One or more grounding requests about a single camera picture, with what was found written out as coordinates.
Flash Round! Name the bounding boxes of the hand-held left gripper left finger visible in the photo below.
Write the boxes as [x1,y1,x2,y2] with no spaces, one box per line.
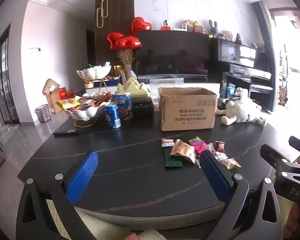
[15,151,99,240]

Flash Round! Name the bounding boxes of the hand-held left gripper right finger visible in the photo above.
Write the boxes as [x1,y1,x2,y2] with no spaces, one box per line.
[199,150,283,240]

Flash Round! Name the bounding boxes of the white red-edged snack packet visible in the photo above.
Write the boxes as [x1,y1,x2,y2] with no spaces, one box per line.
[161,138,180,147]

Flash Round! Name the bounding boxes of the brown cardboard box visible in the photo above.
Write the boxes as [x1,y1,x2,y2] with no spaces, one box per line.
[158,87,218,132]

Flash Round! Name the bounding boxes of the person's right hand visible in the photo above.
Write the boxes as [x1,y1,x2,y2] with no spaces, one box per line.
[287,202,300,239]

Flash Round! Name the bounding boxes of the white gold-edged candy packet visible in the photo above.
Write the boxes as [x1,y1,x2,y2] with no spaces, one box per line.
[221,158,241,170]

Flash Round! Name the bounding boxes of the pink snack packet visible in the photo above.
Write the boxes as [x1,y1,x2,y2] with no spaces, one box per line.
[189,140,211,158]

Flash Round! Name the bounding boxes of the tan snack packet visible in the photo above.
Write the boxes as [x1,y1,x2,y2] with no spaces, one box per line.
[170,140,196,164]

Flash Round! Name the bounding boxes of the dark green snack packet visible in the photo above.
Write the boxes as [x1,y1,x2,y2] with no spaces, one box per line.
[164,146,184,167]

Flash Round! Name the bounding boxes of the black remote control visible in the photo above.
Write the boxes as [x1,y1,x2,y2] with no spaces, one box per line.
[52,129,77,137]

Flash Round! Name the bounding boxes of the white plush sheep toy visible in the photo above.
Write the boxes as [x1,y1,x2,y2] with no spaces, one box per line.
[216,90,267,126]

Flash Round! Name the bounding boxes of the piano bench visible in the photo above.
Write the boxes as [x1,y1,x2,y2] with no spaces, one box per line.
[248,84,273,101]

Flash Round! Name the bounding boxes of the white shell-shaped snack bowl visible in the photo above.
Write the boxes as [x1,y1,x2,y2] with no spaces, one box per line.
[65,95,108,128]

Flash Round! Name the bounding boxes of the blue soda can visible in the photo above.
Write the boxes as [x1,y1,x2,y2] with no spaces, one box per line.
[104,102,121,130]

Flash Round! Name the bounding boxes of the grey waste bin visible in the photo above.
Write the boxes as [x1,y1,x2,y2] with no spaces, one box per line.
[35,104,52,123]

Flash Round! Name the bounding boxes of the yellow snack packet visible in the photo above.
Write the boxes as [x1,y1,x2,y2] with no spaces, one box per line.
[57,98,82,109]

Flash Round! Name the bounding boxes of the blue snack bag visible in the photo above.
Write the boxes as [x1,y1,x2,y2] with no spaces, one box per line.
[112,92,133,122]

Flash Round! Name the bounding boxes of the open cardboard box with packets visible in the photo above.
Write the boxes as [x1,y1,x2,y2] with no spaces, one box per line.
[42,79,68,114]

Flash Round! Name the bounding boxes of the black gift box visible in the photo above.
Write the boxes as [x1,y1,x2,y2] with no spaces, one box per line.
[132,97,154,117]

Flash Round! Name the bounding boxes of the blue curtain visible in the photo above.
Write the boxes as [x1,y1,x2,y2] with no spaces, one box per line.
[254,1,277,113]

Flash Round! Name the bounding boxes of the black piano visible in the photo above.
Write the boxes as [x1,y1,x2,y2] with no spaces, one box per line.
[210,38,273,105]

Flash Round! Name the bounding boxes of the gold pyramid box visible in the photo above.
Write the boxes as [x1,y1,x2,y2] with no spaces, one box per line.
[116,76,150,98]

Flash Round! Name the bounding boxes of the clear plastic storage container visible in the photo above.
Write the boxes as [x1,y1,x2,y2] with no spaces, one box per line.
[149,77,185,98]

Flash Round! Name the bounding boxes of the glass door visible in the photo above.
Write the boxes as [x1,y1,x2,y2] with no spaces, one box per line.
[0,24,21,126]

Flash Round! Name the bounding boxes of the dried flower vase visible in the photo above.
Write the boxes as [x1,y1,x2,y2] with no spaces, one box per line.
[117,49,136,82]

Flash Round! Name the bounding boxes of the black television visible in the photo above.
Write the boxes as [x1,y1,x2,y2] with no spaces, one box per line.
[135,30,211,77]

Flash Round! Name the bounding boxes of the dark rabbit figurine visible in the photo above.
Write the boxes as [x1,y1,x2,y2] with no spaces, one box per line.
[209,19,219,35]

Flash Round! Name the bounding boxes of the yellow figurine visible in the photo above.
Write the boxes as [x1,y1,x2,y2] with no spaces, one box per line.
[184,19,205,33]

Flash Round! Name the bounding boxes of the gold wall ornament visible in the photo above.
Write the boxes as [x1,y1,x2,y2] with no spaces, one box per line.
[96,0,111,28]

